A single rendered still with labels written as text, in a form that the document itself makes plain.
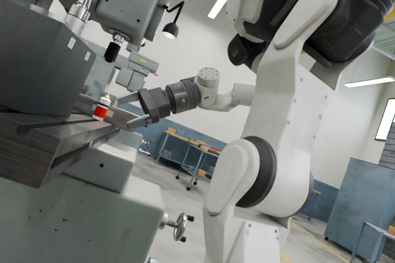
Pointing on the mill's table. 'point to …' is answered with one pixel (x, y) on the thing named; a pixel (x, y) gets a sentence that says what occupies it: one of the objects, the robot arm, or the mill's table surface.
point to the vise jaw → (110, 98)
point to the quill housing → (131, 0)
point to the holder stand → (40, 61)
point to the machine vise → (84, 98)
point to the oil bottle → (101, 108)
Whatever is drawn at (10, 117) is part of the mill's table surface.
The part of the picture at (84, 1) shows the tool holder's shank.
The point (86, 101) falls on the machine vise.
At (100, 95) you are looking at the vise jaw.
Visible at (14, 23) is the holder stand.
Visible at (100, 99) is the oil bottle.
